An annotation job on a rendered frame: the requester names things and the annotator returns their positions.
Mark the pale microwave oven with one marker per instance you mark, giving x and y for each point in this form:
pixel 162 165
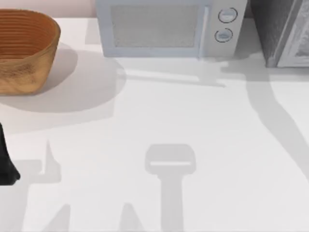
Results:
pixel 169 29

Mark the microwave door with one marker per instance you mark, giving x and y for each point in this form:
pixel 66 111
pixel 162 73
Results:
pixel 152 26

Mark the round microwave knob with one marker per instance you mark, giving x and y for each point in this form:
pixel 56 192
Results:
pixel 227 15
pixel 223 35

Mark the brown wooden basket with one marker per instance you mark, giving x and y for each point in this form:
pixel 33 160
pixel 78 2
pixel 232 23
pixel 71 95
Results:
pixel 23 60

